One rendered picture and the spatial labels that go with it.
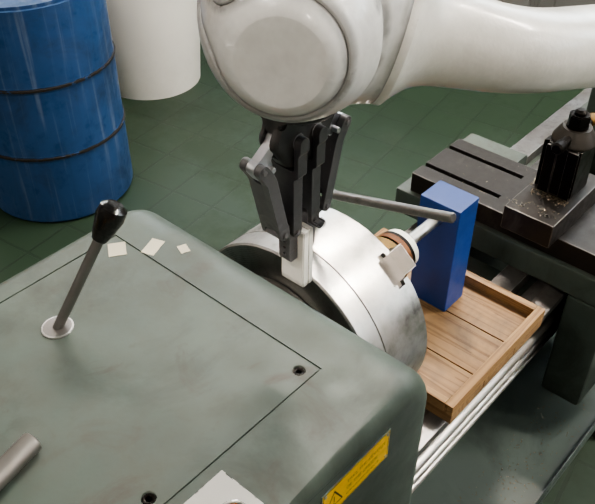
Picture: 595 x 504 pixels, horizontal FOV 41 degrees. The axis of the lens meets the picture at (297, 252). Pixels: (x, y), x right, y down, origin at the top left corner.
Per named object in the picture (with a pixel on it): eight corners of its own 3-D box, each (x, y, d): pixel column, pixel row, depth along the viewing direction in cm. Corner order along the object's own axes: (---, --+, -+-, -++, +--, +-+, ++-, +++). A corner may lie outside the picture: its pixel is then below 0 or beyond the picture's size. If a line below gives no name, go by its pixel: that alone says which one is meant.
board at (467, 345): (450, 424, 128) (453, 408, 125) (283, 319, 146) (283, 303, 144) (541, 325, 145) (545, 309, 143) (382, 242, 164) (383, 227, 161)
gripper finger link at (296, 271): (308, 230, 77) (303, 234, 76) (307, 284, 81) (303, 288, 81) (285, 218, 78) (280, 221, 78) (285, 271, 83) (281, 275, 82)
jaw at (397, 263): (347, 315, 115) (394, 291, 105) (327, 287, 115) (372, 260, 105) (393, 277, 121) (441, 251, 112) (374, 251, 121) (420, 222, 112)
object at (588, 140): (584, 157, 142) (588, 142, 140) (543, 141, 146) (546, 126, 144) (604, 139, 146) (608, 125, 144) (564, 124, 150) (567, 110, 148)
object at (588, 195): (548, 249, 145) (553, 226, 142) (499, 226, 151) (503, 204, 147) (598, 199, 157) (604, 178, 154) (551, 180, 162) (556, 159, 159)
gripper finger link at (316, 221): (284, 116, 72) (295, 109, 73) (287, 214, 79) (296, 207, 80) (317, 131, 70) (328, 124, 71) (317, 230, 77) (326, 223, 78)
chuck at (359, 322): (375, 471, 112) (370, 296, 94) (221, 375, 130) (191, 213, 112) (390, 456, 114) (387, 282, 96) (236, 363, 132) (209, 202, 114)
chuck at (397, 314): (390, 455, 114) (388, 282, 96) (236, 363, 132) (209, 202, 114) (426, 418, 119) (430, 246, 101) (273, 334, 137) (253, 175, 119)
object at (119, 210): (107, 254, 84) (100, 218, 81) (88, 241, 85) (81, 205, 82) (137, 236, 86) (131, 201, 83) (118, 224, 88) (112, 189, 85)
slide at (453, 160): (603, 280, 145) (609, 262, 143) (409, 190, 167) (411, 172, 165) (644, 234, 156) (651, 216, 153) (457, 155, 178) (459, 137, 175)
